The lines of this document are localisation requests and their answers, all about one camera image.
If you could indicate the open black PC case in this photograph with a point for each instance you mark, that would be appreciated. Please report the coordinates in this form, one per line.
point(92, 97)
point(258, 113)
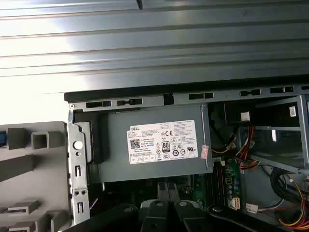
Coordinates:
point(82, 174)

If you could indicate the grey metal optical drive cage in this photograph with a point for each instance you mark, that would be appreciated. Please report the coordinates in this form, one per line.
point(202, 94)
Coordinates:
point(303, 135)

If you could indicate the black RAM slot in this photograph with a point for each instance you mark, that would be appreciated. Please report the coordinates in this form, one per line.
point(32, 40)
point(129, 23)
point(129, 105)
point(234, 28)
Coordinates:
point(222, 183)
point(215, 183)

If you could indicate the green motherboard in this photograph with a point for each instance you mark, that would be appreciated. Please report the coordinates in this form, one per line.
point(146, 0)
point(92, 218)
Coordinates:
point(233, 169)

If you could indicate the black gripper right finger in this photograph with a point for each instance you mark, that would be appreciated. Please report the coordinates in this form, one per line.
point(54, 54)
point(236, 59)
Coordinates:
point(188, 217)

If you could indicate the grey plastic parts rack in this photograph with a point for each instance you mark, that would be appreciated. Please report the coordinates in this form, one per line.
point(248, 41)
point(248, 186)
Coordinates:
point(48, 174)

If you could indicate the grey Dell power supply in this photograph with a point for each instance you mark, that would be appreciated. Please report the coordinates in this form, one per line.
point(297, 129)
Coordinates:
point(116, 145)

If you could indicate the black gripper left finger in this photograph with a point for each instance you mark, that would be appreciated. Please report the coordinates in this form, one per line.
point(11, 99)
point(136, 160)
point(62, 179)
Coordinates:
point(154, 217)

